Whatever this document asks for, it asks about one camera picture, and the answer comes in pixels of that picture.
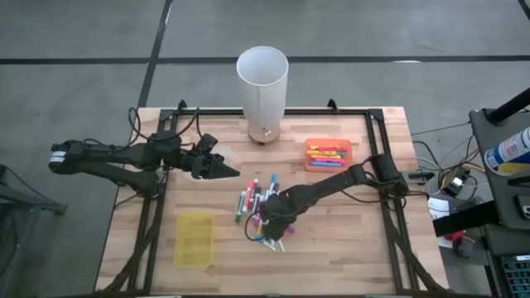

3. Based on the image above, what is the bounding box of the small black power box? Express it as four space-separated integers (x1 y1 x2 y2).
440 172 471 198

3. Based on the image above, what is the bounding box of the black round pole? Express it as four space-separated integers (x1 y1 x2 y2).
487 86 530 125

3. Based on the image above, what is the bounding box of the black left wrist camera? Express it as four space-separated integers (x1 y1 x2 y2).
195 132 219 153

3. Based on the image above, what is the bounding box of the white paper sheet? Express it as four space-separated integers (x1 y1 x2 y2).
427 196 451 221

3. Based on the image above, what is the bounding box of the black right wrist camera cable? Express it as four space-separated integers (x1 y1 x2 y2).
243 211 268 243

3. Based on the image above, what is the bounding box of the black equipment cart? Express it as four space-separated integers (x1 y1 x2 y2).
470 108 530 231

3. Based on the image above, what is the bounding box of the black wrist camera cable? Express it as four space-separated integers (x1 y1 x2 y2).
243 211 268 243
127 105 200 144

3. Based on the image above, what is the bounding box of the black dry erase marker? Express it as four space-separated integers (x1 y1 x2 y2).
252 186 264 216

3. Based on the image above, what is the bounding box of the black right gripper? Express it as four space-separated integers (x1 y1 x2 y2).
257 190 300 242

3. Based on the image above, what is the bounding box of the blue white wipes canister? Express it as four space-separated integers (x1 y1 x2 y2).
483 126 530 175

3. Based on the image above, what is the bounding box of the light blue cap white marker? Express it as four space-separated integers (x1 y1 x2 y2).
253 234 277 252

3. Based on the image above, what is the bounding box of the black left wrist camera cable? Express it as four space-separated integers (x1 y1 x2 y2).
127 105 200 144

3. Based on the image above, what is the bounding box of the orange translucent plastic bin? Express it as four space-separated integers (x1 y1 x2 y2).
304 137 354 173

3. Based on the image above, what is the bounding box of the backlit black keyboard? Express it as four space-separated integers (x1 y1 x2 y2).
499 252 530 298

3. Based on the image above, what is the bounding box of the white shade wooden base lamp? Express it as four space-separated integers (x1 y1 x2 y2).
235 45 290 146

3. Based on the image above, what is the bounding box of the yellow translucent plastic bin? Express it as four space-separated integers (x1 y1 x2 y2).
173 212 215 269

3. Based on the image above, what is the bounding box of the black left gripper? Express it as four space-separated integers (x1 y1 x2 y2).
186 149 241 180

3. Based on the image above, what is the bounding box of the pink dry erase marker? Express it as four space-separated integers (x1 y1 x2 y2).
249 178 261 208

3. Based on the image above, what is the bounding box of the black mesh chair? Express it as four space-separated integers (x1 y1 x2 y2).
0 163 68 298

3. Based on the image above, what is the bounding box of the black floor cable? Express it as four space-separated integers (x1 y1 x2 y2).
409 121 473 137

